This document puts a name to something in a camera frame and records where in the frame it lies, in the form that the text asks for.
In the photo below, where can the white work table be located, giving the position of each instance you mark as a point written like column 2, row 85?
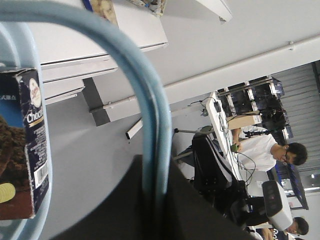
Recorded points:
column 223, row 134

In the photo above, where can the light blue shopping basket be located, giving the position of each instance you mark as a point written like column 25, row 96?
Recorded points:
column 145, row 81

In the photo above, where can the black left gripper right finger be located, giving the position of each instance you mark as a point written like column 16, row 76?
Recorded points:
column 187, row 216

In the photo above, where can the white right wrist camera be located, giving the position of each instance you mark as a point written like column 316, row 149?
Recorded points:
column 276, row 204

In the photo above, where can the Chocofello cookie box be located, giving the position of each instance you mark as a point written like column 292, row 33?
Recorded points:
column 24, row 174

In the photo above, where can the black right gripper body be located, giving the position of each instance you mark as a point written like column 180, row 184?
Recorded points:
column 215, row 181

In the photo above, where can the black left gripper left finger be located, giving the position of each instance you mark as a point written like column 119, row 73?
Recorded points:
column 120, row 216

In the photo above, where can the cardboard box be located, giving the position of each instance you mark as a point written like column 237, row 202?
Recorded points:
column 239, row 121

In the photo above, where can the seated person white shirt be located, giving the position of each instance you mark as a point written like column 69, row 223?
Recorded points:
column 262, row 152

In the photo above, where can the white store shelf unit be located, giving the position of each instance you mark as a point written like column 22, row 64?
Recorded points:
column 187, row 41

